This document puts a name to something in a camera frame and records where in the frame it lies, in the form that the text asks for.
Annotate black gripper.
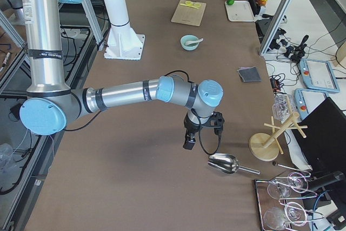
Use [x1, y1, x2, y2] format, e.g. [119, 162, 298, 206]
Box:
[183, 115, 202, 150]

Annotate white ceramic spoon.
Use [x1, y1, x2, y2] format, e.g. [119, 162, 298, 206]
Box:
[184, 38, 204, 46]

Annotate light green bowl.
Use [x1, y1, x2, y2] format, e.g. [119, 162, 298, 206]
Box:
[180, 35, 199, 52]

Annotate metal scoop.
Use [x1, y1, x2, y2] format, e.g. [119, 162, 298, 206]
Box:
[208, 153, 261, 175]

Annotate wooden mug tree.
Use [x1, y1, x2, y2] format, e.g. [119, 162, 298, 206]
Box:
[249, 111, 308, 161]

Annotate grey folded cloth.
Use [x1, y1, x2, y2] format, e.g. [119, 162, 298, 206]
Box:
[237, 67, 262, 83]

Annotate clear glass jar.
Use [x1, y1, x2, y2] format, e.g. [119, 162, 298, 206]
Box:
[272, 94, 297, 121]

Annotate lower wine glass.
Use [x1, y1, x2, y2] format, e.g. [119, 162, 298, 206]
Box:
[263, 202, 308, 230]

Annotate wine glass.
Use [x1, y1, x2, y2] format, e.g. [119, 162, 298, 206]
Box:
[263, 202, 308, 230]
[267, 172, 308, 200]

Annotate upper wine glass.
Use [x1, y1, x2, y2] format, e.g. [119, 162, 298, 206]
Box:
[267, 172, 308, 200]

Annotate lower teach pendant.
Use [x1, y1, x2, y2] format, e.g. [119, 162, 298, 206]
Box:
[294, 88, 329, 120]

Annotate teach pendant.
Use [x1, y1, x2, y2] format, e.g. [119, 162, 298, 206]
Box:
[294, 88, 329, 120]
[299, 58, 340, 93]

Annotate bamboo cutting board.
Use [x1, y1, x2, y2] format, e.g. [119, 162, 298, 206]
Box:
[171, 0, 207, 27]

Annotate black monitor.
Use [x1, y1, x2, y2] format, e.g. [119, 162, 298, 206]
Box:
[292, 97, 345, 173]

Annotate stacked lemon slices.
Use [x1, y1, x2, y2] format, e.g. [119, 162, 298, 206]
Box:
[191, 3, 201, 9]

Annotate yellow plastic knife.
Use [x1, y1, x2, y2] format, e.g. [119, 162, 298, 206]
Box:
[180, 1, 201, 9]

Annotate beige plastic tray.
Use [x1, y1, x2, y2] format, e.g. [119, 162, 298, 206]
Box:
[224, 1, 255, 22]

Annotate upper teach pendant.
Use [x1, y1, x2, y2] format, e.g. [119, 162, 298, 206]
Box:
[299, 58, 340, 93]

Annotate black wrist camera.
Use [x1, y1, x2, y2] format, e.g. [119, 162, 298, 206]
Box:
[210, 112, 224, 136]

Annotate wire glass rack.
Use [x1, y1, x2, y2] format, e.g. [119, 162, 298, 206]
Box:
[254, 171, 324, 230]

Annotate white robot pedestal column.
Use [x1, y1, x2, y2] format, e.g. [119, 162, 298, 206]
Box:
[104, 0, 145, 61]

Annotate aluminium frame post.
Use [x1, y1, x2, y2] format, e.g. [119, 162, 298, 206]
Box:
[258, 0, 292, 56]

